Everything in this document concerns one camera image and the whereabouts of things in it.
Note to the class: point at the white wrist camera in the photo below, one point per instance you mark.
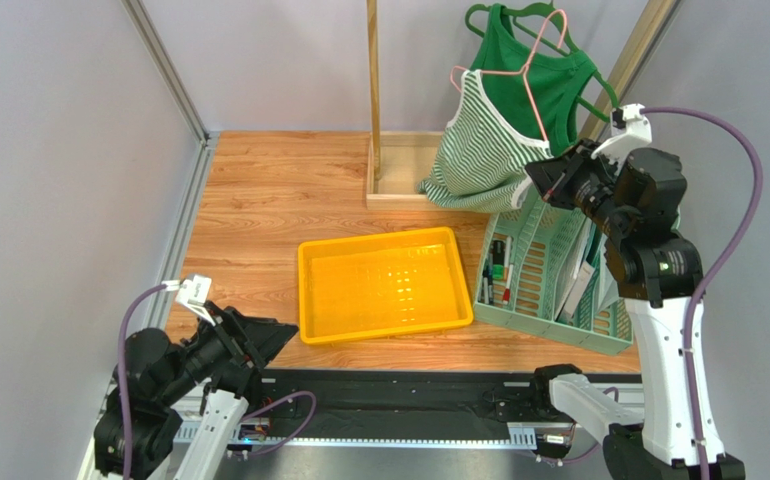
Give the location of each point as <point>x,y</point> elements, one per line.
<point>192,294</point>
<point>630,130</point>

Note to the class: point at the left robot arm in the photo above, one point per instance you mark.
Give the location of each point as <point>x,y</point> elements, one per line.
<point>136,430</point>

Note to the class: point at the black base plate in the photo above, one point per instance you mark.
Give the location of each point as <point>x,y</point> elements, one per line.
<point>402,405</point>

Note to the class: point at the yellow plastic tray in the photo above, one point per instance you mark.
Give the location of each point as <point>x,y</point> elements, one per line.
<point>381,285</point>

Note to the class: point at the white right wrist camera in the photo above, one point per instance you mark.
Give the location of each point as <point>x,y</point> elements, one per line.
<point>630,130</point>

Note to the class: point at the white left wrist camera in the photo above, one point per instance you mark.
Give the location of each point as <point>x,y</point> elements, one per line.
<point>192,294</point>

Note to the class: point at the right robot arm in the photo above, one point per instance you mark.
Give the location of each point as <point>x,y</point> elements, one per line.
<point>659,276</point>

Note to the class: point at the wooden clothes rack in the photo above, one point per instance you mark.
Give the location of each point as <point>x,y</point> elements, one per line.
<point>398,160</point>

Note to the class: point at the markers in organizer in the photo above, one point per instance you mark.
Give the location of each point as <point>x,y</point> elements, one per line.
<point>496,273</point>

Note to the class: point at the green velvet hanger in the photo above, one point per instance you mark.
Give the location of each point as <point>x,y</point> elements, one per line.
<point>584,73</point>

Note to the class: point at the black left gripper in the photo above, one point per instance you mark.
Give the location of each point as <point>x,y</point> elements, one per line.
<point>264,336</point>

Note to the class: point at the green white striped tank top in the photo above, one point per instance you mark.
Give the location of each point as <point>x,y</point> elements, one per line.
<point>480,163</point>

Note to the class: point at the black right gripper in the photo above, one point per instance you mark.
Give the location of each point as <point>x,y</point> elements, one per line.
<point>572,178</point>

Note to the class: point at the mint green file organizer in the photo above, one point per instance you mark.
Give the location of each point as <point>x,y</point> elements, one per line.
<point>543,237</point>

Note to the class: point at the aluminium frame rail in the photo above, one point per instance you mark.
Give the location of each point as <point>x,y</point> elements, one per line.
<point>189,137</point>

